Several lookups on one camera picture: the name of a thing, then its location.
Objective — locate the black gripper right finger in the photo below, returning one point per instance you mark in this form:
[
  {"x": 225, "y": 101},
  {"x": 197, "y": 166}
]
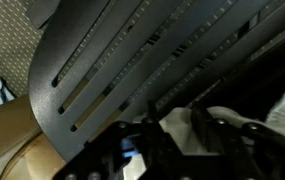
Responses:
[{"x": 203, "y": 128}]

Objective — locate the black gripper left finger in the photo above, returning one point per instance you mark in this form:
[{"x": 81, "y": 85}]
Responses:
[{"x": 151, "y": 111}]

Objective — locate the beige brown clothing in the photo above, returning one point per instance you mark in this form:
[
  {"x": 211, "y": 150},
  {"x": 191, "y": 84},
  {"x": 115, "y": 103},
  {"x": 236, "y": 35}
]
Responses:
[{"x": 178, "y": 130}]

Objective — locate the black office chair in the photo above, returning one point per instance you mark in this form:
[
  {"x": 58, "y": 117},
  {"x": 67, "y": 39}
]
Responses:
[{"x": 115, "y": 66}]

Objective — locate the brown leather armchair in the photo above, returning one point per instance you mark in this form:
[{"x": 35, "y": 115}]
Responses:
[{"x": 8, "y": 126}]

